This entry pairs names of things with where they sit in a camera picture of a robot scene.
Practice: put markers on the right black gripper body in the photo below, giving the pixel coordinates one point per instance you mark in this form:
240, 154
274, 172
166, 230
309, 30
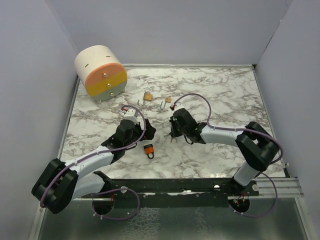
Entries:
177, 130

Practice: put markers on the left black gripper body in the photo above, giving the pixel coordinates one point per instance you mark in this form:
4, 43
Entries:
138, 131

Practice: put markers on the black head key bunch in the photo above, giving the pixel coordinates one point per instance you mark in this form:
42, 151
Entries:
172, 138

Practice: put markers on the orange black padlock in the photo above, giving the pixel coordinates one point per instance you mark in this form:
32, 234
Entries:
149, 151

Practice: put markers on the small brass padlock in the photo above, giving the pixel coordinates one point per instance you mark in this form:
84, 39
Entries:
167, 100

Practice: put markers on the large brass padlock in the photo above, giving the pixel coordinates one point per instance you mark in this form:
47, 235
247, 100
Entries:
147, 97

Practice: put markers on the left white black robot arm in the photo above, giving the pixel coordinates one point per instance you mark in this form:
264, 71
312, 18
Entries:
57, 184

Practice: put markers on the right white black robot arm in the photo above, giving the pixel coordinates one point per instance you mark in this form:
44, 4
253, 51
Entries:
256, 145

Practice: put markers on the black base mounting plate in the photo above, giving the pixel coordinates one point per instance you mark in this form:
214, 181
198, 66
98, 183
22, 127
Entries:
174, 192

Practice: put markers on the round pastel drawer box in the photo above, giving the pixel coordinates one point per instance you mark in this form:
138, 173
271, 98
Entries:
101, 73

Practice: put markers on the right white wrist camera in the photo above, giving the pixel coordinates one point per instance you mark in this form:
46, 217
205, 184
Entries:
178, 108

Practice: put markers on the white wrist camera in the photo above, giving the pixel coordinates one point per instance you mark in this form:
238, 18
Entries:
178, 108
131, 115

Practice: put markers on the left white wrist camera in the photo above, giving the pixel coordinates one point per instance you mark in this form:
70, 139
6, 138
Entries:
131, 115

